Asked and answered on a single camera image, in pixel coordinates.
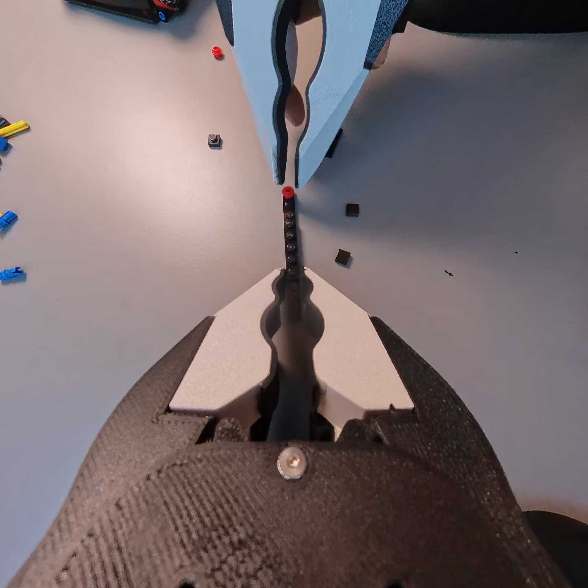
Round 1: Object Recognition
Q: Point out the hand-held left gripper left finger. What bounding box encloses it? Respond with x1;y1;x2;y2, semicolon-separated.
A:
168;268;283;436

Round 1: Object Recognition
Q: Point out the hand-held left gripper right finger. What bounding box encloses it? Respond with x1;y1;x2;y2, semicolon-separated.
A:
300;267;415;441

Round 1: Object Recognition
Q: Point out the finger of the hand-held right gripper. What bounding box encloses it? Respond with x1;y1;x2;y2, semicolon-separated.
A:
294;0;384;190
230;0;290;185

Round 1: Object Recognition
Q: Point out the long black lego plate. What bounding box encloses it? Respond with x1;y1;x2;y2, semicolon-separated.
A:
281;197;305;322

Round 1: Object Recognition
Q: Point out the red black lego car model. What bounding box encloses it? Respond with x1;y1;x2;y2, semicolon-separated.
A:
64;0;189;25

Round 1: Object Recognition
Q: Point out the black chair armrest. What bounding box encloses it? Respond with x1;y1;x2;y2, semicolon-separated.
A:
404;0;588;35

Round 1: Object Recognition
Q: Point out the black chair seat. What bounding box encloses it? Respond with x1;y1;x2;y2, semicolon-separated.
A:
524;509;588;588

